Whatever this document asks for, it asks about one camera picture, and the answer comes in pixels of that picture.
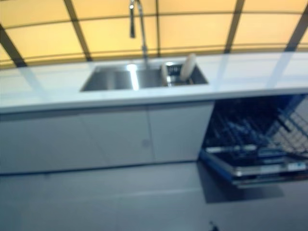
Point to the black dishwasher door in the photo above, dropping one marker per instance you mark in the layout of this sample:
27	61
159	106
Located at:
240	173

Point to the yellow window with dark frame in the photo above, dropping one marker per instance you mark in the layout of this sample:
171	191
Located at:
183	29

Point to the chrome pull-down kitchen faucet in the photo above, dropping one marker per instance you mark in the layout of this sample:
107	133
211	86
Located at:
144	36

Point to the stainless steel double sink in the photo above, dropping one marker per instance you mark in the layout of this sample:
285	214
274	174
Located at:
110	79

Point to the black dish drying rack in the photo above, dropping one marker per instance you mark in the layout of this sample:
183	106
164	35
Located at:
173	69

